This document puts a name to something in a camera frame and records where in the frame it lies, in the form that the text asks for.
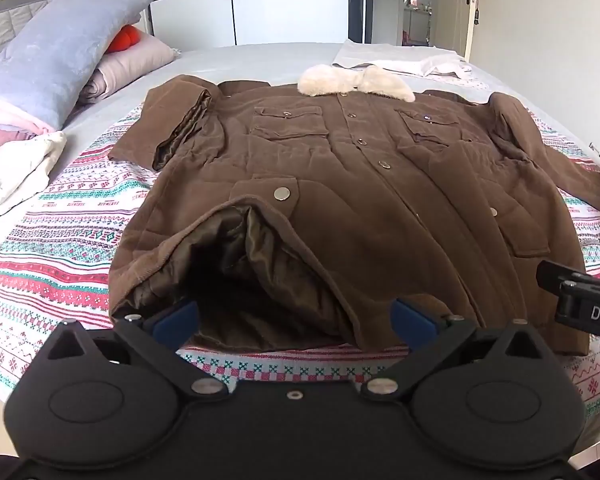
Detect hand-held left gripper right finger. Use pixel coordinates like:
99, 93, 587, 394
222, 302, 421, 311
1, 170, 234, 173
361, 298, 547, 403

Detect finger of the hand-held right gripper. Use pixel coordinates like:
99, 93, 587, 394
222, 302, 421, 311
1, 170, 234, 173
535, 259, 589, 295

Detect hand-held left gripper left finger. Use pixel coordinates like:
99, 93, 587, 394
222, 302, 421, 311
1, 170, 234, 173
46, 299, 231, 404

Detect brown jacket with fur collar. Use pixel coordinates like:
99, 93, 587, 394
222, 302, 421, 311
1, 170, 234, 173
107, 63, 600, 357

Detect red green patterned blanket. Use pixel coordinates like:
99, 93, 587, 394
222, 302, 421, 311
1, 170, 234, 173
0, 85, 600, 411

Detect white crumpled cloth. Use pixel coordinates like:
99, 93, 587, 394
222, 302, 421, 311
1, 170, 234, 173
0, 130, 69, 222

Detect pink pillow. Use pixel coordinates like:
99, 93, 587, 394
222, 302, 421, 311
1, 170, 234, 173
77, 35, 177, 107

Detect pink folded cloth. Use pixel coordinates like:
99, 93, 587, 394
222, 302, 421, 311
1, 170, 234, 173
0, 99, 49, 161

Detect white folded cloth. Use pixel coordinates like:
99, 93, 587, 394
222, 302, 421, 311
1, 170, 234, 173
331, 39, 474, 81

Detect bed with grey sheet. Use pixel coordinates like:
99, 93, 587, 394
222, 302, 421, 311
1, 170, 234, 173
0, 40, 600, 461

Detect white door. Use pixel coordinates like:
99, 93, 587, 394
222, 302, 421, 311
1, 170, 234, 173
431, 0, 470, 57

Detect orange plush item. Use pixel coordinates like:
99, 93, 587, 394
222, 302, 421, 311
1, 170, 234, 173
107, 25, 142, 54

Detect white grey wardrobe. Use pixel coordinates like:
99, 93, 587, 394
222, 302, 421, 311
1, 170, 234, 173
145, 0, 376, 49

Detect grey quilted headboard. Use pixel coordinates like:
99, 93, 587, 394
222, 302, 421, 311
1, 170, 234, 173
0, 0, 72, 69

